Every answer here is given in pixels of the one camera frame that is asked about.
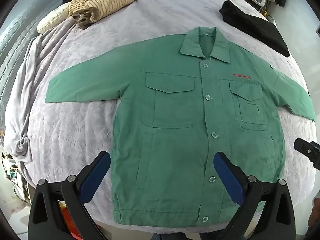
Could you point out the grey padded headboard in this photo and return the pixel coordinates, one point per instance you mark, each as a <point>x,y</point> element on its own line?
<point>15,37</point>

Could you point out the grey fleece blanket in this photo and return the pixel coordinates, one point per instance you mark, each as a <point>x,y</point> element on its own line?
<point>27,80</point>

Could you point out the cream pillow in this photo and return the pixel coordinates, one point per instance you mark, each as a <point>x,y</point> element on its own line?
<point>50,21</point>

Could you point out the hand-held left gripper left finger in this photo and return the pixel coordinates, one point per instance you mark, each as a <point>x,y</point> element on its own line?
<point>96,173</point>

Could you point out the green work jacket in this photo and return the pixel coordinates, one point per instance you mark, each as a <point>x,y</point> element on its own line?
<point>175,130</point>

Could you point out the black folded garment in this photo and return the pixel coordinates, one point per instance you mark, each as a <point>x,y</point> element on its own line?
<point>262,30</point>

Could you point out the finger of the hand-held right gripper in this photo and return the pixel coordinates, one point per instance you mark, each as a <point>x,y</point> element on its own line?
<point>306,152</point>

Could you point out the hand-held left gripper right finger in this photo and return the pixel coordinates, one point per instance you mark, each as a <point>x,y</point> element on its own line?
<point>228,178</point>

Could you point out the person's right forearm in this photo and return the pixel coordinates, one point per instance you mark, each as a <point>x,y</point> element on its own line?
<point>315,212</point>

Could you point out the bed with lavender bedspread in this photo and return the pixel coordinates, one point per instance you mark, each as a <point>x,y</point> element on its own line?
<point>100,42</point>

